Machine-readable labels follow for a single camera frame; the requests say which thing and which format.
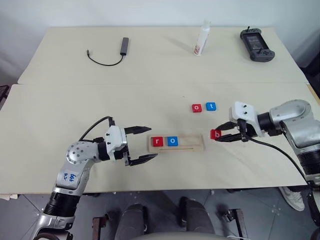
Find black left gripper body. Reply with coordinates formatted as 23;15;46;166
114;127;133;168

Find blue letter o block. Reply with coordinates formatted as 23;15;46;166
166;135;180;147

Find red letter b block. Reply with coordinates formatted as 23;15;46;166
210;129;223;141

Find black handheld game controller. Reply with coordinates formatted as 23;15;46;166
239;26;276;62

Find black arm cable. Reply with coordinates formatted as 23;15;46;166
79;115;116;142
246;136;312;186

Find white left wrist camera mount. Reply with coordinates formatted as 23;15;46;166
104;125;128;162

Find white sneaker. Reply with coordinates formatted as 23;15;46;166
278;186;306;212

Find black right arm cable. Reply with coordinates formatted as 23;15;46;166
246;136;312;186

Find grey usb hub with cable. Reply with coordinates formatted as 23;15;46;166
86;37;130;67

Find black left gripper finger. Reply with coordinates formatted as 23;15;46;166
124;126;153;136
129;153;159;167

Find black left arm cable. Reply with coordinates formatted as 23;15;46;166
79;115;116;142

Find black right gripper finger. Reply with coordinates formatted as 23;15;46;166
215;133;243;144
216;121;239;131

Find brown wooden frame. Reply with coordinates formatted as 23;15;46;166
91;216;111;240
219;208;250;240

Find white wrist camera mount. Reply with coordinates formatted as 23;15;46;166
104;125;128;162
229;101;266;138

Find white plastic bottle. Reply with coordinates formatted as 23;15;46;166
192;19;212;57

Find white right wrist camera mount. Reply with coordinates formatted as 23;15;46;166
229;101;266;138

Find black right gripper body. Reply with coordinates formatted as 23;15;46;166
235;118;254;143

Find dark chair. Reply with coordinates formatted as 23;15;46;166
291;14;320;101

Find blue letter t block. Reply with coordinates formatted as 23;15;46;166
205;101;219;112

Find red letter r block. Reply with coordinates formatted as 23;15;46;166
151;136;165;148

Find wooden letter tray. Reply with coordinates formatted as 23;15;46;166
147;134;206;153

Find dark rounded shape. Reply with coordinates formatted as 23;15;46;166
178;196;221;236
113;203;148;240

